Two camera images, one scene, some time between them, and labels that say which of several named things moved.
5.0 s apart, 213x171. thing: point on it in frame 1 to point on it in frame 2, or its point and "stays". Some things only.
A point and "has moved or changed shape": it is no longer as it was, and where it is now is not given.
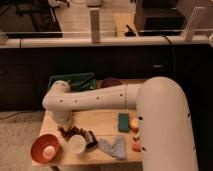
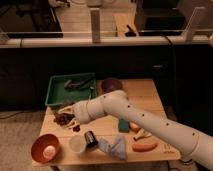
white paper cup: x=77 y=143 stays
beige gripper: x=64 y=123 to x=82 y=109
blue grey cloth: x=118 y=149 stays
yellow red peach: x=134 y=124 stays
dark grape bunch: x=71 y=131 has moved or changed shape
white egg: x=48 y=152 stays
